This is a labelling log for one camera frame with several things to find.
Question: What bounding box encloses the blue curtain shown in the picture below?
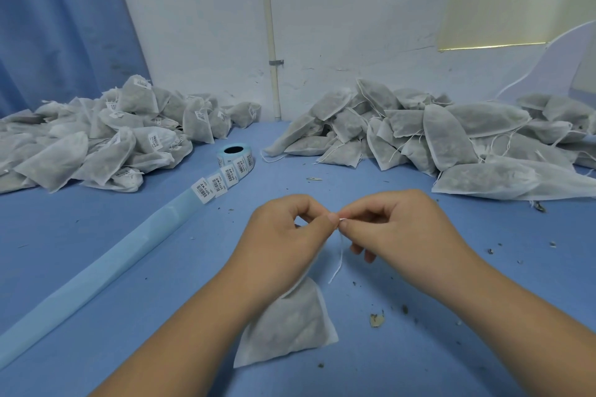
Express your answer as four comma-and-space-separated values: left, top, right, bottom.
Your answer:
0, 0, 152, 120

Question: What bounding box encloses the person's right forearm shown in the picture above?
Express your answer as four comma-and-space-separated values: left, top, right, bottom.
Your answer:
445, 264, 596, 397

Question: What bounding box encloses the person's right hand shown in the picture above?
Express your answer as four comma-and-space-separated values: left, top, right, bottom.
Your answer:
336, 189, 482, 298

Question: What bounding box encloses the pile of labelled herb bags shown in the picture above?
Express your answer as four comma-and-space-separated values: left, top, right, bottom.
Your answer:
0, 74, 263, 194

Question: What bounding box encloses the white curved board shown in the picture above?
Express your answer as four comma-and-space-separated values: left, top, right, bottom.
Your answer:
496, 20, 596, 101

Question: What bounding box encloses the person's left forearm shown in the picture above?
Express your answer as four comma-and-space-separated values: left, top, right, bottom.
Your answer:
91, 271, 276, 397

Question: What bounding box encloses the person's left hand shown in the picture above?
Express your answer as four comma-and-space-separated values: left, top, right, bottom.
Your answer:
226, 194, 341, 308

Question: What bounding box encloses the blue label roll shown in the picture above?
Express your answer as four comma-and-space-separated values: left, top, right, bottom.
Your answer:
0, 143, 256, 371

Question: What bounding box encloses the white sachet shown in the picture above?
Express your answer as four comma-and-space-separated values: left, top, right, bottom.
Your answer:
233, 275, 341, 370

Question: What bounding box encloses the white wall pipe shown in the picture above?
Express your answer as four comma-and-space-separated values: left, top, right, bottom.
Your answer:
258, 0, 284, 122

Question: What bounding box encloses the pile of unlabelled herb bags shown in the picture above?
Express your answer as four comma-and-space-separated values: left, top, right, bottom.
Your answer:
263, 78, 596, 202

